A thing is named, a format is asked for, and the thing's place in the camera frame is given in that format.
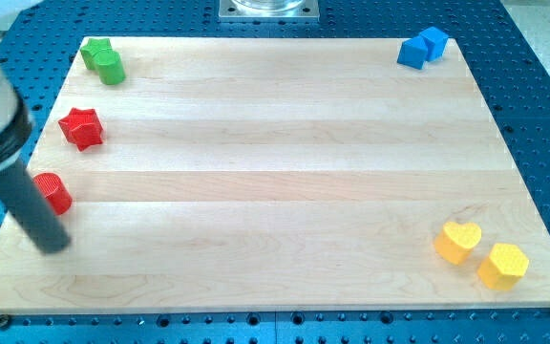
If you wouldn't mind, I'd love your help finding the blue cube block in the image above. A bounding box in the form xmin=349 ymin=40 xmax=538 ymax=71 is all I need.
xmin=419 ymin=27 xmax=449 ymax=61

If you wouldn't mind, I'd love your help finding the yellow hexagon block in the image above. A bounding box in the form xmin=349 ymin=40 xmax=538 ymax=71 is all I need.
xmin=476 ymin=243 xmax=530 ymax=291

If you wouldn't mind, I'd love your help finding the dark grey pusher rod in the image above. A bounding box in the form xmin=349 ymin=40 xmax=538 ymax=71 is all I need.
xmin=0 ymin=160 xmax=71 ymax=254

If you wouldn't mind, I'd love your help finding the green cylinder block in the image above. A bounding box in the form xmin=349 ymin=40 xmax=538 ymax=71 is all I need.
xmin=94 ymin=50 xmax=126 ymax=85

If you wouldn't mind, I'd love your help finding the red star block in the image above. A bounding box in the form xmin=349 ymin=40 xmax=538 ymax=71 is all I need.
xmin=58 ymin=108 xmax=103 ymax=151

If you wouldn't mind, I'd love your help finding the blue triangular block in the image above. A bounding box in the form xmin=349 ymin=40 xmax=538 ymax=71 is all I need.
xmin=396 ymin=36 xmax=429 ymax=70

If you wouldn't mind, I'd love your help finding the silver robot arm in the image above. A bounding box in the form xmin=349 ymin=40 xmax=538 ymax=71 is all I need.
xmin=0 ymin=0 xmax=71 ymax=254

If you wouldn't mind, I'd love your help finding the light wooden board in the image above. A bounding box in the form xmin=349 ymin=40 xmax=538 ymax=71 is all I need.
xmin=0 ymin=37 xmax=550 ymax=314

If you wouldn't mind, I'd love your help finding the yellow heart block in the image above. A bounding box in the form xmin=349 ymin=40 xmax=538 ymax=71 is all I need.
xmin=434 ymin=222 xmax=482 ymax=265

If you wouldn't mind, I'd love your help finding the blue perforated metal breadboard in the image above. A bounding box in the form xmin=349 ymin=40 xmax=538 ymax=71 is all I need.
xmin=0 ymin=0 xmax=550 ymax=343

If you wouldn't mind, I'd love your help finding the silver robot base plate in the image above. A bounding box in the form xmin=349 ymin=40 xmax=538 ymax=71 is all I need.
xmin=218 ymin=0 xmax=320 ymax=22

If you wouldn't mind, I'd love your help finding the red cylinder block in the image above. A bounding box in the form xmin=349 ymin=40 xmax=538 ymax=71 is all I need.
xmin=33 ymin=172 xmax=73 ymax=215

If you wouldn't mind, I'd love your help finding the green star block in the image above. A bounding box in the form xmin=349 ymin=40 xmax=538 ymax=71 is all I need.
xmin=80 ymin=38 xmax=112 ymax=70

